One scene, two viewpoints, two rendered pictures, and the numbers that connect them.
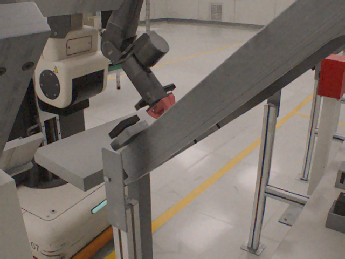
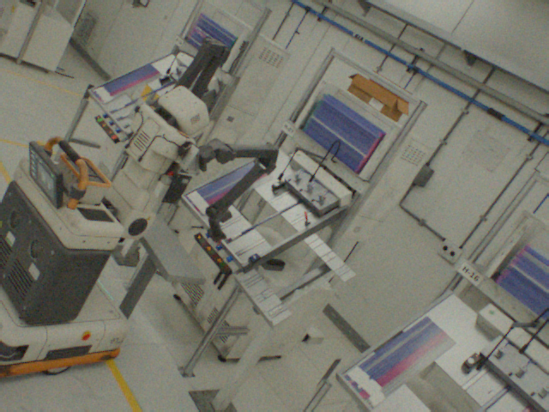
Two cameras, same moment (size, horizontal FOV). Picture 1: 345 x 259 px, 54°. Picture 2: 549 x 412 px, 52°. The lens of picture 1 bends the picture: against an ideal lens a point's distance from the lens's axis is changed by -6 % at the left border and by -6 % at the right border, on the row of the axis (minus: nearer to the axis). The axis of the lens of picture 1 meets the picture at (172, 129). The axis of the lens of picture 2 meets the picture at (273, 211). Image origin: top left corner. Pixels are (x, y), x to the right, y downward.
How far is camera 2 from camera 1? 3.01 m
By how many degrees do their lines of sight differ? 82
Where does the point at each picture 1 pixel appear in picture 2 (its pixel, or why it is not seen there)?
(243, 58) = (294, 239)
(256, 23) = not seen: outside the picture
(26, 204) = (93, 317)
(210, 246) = (115, 296)
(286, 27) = (304, 233)
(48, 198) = (93, 305)
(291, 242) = (267, 277)
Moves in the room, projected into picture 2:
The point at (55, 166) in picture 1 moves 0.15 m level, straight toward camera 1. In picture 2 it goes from (187, 278) to (214, 290)
